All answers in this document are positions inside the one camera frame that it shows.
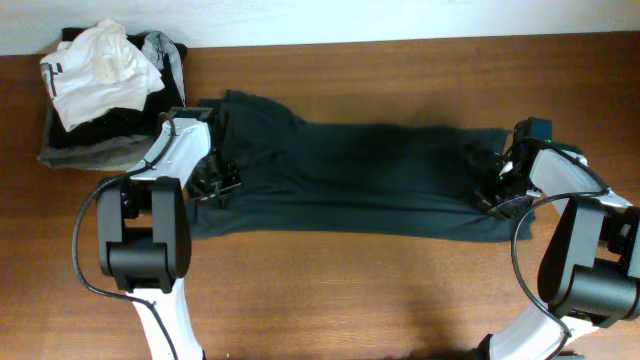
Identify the dark green Nike t-shirt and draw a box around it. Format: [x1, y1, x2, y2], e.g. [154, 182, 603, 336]
[187, 90, 532, 243]

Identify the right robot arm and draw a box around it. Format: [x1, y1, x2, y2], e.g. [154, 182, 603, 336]
[474, 135, 639, 360]

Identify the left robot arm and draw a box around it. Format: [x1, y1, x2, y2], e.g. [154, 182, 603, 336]
[96, 107, 241, 359]

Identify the black folded garment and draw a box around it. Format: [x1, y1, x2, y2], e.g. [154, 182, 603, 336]
[45, 31, 188, 149]

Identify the white folded t-shirt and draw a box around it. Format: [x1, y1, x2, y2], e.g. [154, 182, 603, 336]
[40, 20, 164, 132]

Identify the right black cable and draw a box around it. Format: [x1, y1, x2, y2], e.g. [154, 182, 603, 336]
[509, 144, 611, 360]

